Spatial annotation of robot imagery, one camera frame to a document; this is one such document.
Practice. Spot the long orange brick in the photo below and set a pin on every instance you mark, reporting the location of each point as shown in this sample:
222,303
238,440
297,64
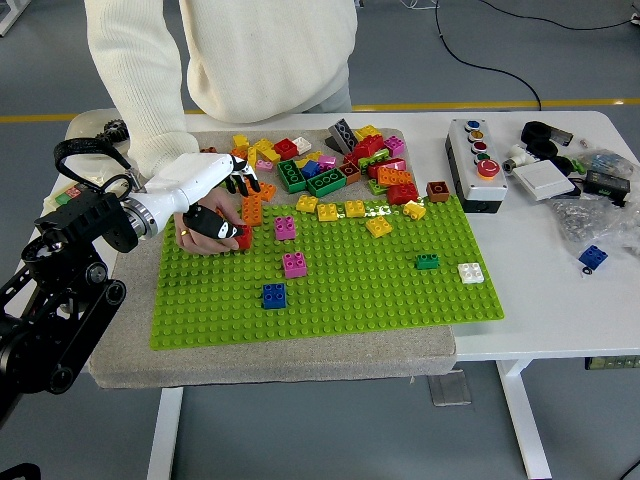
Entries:
268,191

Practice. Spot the grey long brick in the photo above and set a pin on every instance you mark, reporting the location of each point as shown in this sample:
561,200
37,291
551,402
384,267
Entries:
344,132

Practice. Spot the small pink brick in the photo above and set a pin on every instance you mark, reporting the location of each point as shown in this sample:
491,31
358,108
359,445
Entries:
266,165

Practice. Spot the white building brick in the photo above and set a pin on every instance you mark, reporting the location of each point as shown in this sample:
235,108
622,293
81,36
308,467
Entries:
472,274
303,144

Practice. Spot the black tape roll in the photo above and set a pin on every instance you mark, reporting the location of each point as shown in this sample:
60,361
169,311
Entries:
535,131
542,148
562,165

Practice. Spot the pink building brick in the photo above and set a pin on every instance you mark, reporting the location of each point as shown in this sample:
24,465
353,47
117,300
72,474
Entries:
285,228
294,265
327,161
395,145

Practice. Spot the white furniture frame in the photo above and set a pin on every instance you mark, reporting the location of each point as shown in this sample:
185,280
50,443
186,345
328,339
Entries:
9,20

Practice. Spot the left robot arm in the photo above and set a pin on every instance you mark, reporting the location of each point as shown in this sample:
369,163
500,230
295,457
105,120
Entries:
85,220

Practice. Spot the yellow building brick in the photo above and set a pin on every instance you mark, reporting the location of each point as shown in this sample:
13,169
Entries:
307,157
367,132
355,209
241,142
327,212
271,155
378,227
306,204
261,146
415,210

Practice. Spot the black gear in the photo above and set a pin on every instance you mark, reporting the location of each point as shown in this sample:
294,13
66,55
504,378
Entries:
112,131

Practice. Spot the upturned red brick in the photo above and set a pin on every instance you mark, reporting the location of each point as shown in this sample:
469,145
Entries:
286,148

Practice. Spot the grey-brown mat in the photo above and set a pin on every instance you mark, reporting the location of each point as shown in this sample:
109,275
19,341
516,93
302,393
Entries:
300,362

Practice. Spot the small dark green brick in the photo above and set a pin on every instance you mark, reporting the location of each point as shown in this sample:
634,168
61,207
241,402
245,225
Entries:
428,261

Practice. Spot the upturned dark green brick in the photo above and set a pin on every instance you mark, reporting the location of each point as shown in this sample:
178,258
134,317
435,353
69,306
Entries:
291,176
327,181

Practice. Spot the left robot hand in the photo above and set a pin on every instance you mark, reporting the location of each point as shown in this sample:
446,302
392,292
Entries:
195,172

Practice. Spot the person's right forearm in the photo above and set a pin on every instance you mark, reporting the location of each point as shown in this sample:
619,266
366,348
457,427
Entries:
150,135

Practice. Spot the white red-green switch box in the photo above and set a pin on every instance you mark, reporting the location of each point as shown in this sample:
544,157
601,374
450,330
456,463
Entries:
62,198

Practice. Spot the blue building brick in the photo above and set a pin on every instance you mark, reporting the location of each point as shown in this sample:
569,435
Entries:
274,296
594,255
310,170

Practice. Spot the clear bag with blue parts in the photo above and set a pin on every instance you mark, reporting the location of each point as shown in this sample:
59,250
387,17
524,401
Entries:
607,161

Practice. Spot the white table leg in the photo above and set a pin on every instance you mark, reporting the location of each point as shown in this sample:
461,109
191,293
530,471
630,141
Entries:
165,435
525,425

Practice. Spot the table height controller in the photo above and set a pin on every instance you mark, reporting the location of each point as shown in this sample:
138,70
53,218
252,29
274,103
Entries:
612,362

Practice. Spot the person's right hand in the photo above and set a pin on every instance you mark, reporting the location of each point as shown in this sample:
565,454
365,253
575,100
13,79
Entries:
200,242

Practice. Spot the person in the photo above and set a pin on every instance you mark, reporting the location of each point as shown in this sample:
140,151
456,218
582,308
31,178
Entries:
270,50

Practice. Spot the red building brick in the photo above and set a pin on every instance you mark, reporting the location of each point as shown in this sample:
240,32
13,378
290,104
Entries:
392,164
369,146
402,194
246,240

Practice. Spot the white pipe fitting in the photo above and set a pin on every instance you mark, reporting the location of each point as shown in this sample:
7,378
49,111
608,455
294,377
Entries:
517,156

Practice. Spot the clear bag of screws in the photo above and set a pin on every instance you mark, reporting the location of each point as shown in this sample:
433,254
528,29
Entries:
590,220

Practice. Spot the white push-button control box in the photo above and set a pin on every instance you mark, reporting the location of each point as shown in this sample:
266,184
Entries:
475,175

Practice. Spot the black power adapter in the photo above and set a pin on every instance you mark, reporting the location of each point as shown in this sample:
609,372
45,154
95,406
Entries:
607,182

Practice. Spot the white plastic bowl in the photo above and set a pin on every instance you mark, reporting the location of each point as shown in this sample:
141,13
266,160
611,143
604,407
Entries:
85,125

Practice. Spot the white wall switch plate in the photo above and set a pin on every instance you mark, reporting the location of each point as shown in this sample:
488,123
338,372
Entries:
542,180

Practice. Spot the lime green brick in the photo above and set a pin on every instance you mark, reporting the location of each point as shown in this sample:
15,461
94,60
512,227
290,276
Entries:
372,161
376,186

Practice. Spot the small dark block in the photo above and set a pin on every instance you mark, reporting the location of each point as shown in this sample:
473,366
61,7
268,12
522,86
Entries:
562,136

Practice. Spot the upturned brown brick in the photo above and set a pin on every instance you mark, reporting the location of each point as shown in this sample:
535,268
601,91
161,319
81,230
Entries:
350,172

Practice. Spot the orange building brick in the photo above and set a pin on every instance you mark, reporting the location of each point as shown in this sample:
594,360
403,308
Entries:
241,153
252,210
395,176

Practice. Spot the green studded baseplate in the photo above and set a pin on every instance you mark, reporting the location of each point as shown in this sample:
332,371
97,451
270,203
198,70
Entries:
375,295

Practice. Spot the green plastic clip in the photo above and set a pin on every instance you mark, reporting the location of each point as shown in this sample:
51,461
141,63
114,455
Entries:
578,165

